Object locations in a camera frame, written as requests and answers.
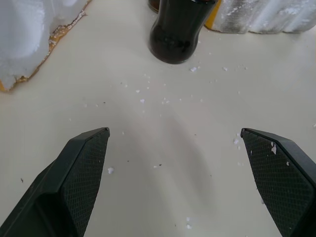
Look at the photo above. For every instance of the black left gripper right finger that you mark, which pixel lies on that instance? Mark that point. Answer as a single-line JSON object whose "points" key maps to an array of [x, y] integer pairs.
{"points": [[279, 177]]}

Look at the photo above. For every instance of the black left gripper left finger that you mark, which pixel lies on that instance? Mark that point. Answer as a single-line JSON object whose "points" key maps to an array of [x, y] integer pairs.
{"points": [[64, 182]]}

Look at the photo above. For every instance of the white styrofoam block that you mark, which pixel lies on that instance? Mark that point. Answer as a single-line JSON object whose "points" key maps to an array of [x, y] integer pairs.
{"points": [[259, 14], [24, 37]]}

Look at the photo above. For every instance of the dark brown glass bottle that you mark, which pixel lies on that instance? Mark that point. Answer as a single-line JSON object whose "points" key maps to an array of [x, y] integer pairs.
{"points": [[174, 34]]}

